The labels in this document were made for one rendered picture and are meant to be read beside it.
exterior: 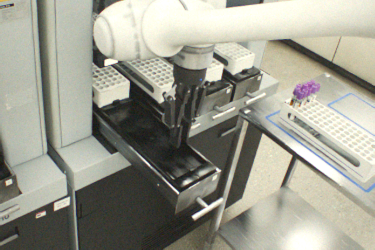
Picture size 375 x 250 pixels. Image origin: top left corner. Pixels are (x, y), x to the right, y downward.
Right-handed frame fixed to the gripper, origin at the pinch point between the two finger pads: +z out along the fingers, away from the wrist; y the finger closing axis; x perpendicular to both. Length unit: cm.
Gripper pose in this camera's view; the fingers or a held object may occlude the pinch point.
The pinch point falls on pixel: (180, 132)
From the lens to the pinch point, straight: 104.9
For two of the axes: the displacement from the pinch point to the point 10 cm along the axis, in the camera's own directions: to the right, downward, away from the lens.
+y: -7.4, 3.1, -5.9
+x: 6.6, 5.1, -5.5
